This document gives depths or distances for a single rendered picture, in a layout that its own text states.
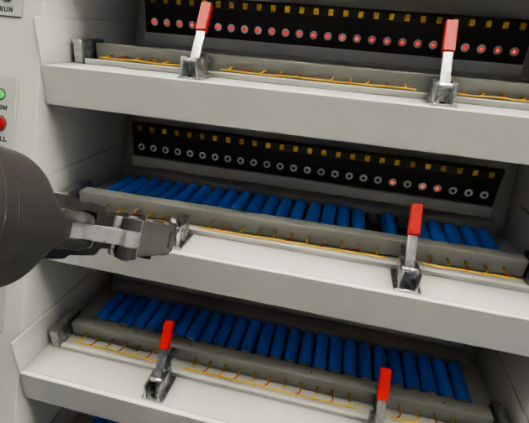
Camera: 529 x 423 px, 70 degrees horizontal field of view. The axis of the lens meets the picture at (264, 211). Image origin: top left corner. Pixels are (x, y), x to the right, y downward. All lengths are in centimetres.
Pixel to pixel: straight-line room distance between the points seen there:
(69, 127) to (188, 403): 39
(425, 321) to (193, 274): 26
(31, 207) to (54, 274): 40
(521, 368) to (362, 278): 23
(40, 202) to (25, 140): 33
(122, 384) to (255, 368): 17
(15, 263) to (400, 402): 46
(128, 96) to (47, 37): 12
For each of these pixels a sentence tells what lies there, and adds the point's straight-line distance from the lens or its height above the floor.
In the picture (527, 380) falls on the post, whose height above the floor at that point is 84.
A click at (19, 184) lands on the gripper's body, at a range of 21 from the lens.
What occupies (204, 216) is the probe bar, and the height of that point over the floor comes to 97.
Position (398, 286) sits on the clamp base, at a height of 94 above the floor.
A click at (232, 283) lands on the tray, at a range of 44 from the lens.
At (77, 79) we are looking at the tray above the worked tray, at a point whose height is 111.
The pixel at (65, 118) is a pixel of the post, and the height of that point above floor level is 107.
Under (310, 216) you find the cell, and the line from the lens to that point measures 50.
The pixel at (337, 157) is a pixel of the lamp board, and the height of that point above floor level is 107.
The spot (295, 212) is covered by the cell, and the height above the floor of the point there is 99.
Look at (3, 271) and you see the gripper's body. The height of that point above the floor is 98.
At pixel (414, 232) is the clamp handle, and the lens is 44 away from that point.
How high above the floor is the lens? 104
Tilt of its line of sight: 7 degrees down
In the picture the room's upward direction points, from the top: 8 degrees clockwise
